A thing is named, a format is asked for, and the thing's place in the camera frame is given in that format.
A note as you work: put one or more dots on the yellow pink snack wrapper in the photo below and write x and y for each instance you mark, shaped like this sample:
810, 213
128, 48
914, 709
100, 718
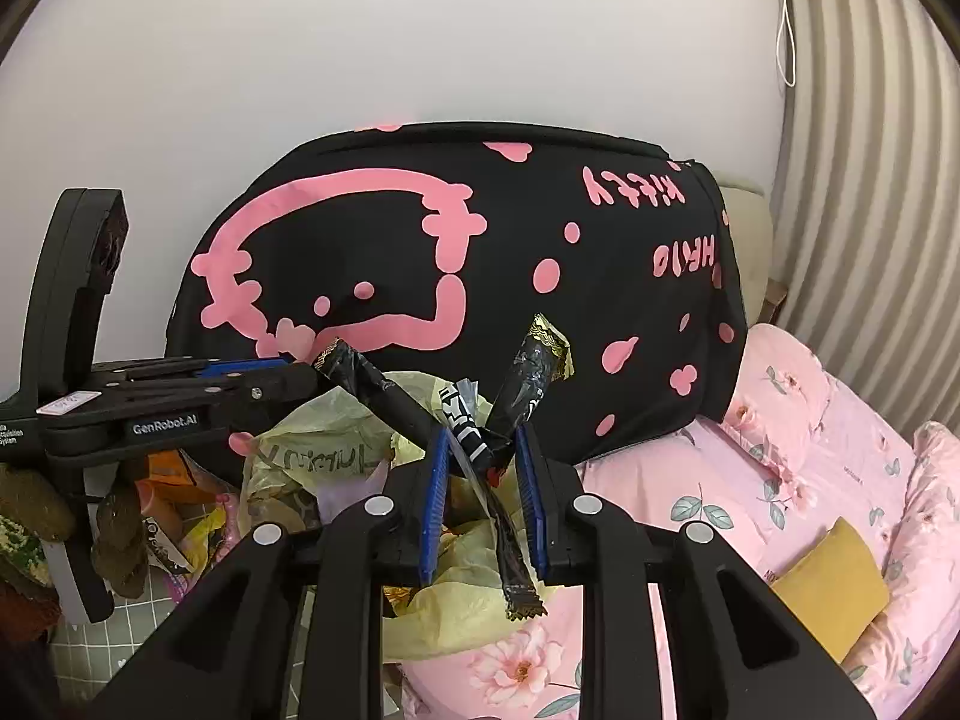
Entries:
202, 540

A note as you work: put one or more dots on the pink floral bedding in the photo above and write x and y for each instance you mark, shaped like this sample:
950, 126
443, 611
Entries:
810, 450

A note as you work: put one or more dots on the yellow pillow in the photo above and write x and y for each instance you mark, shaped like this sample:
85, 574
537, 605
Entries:
832, 585

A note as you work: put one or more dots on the grey pleated curtain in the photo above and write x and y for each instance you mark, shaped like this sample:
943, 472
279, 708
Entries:
877, 165

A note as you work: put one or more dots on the wooden nightstand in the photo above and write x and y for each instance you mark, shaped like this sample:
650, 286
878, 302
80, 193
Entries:
776, 304

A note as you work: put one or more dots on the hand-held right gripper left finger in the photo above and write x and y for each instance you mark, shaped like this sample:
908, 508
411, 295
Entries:
437, 495

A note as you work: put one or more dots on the black gold-edged snack wrapper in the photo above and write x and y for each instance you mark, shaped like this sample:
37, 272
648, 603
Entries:
375, 390
532, 375

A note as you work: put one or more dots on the beige headboard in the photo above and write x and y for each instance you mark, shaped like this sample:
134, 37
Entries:
746, 240

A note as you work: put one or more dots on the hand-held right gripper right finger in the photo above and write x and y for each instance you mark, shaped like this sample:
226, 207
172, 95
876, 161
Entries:
532, 495

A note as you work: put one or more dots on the trash bin with yellow bag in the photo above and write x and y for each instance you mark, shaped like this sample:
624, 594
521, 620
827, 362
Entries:
337, 435

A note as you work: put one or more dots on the orange snack packet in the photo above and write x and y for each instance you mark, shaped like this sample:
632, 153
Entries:
166, 469

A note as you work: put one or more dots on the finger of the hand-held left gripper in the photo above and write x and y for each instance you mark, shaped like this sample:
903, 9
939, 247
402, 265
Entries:
240, 368
262, 394

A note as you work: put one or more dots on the person's left hand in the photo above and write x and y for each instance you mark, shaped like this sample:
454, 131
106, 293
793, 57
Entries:
30, 502

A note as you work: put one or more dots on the black cloth with pink print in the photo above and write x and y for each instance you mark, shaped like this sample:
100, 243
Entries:
600, 240

